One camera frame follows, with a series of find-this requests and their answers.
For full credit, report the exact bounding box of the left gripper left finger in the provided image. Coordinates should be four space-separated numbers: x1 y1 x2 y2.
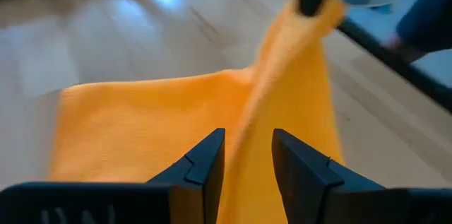
0 127 226 224

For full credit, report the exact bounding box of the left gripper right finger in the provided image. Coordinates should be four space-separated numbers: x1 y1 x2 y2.
271 128 452 224

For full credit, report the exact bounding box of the orange microfiber towel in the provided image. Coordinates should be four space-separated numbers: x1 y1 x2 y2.
47 0 347 224

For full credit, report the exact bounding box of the person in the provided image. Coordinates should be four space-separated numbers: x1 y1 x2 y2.
382 0 452 63

